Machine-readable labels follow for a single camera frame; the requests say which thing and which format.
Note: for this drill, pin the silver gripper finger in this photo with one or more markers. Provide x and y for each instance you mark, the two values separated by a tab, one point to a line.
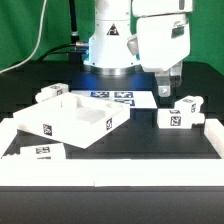
176	74
163	83

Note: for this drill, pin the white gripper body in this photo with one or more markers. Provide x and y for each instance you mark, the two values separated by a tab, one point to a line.
160	41

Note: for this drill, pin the white square tabletop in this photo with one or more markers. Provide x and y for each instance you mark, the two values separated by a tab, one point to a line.
73	119

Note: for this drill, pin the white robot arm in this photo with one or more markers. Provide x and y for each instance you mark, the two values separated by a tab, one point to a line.
115	22

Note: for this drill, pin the white fiducial marker sheet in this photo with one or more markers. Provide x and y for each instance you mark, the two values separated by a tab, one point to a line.
136	99

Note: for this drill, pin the white U-shaped obstacle fence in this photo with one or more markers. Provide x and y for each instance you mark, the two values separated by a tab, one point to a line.
112	172

